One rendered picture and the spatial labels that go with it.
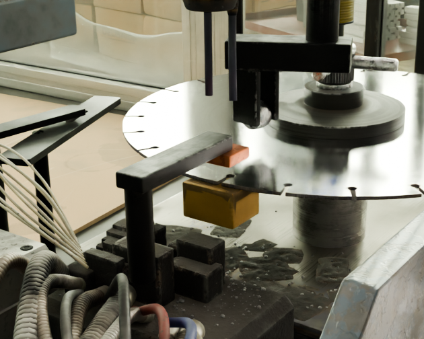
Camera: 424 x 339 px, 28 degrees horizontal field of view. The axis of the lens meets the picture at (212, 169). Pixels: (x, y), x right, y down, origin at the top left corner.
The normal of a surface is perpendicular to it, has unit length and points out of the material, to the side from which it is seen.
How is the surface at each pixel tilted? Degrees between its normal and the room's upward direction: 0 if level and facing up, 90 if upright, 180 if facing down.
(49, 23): 90
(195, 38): 90
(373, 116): 5
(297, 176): 0
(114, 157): 0
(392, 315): 90
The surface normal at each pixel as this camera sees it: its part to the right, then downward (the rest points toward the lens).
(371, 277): -0.01, -0.94
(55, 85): -0.58, 0.29
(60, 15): 0.82, 0.19
